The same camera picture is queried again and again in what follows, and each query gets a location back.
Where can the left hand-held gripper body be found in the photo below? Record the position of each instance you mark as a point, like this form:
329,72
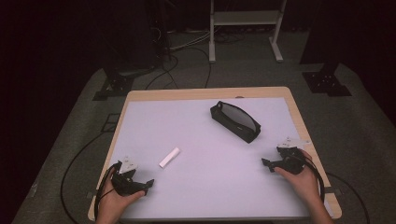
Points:
124,183

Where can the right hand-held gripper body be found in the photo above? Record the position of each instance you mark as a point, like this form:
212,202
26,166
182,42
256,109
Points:
291,161

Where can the white eraser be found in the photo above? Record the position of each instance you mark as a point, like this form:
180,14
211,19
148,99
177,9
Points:
169,157

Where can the black pencil case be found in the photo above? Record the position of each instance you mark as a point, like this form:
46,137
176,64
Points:
236,121

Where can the person's left hand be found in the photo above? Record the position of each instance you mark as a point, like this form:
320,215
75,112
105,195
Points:
113,202

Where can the person's right hand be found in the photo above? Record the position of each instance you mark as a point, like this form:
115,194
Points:
303,183

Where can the white table mat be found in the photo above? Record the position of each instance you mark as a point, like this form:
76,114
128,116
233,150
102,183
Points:
202,180

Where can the black stand base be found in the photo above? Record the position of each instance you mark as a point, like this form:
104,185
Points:
114,87
327,82

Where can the wooden table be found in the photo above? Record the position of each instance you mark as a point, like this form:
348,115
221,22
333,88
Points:
202,92

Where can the white metal stand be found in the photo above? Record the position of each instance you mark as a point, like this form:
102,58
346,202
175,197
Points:
246,18

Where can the black square floor frame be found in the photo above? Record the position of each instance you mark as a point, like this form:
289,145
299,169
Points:
111,123

